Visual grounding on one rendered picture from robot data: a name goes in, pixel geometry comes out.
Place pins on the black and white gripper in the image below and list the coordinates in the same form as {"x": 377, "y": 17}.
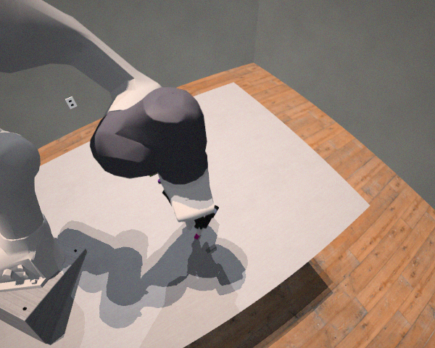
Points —
{"x": 200, "y": 223}

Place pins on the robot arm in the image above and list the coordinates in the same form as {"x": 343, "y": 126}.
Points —
{"x": 146, "y": 129}

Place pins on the grey rod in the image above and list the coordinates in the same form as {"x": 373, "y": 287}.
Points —
{"x": 211, "y": 248}

